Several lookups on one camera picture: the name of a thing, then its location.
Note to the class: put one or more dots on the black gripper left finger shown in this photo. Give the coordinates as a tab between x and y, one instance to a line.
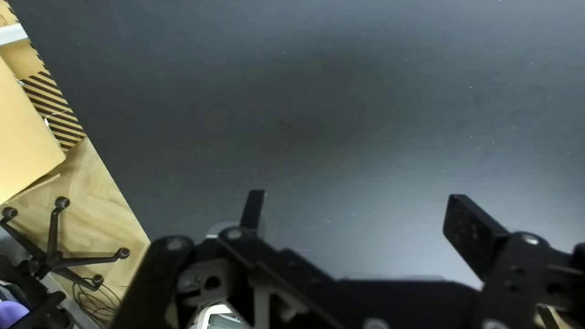
253	209

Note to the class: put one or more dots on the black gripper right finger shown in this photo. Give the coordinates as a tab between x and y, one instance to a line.
473	232

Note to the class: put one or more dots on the black office chair base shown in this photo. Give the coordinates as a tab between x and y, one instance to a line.
50	260

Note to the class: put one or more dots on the tan ribbed floor panel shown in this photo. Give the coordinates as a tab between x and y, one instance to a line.
54	108

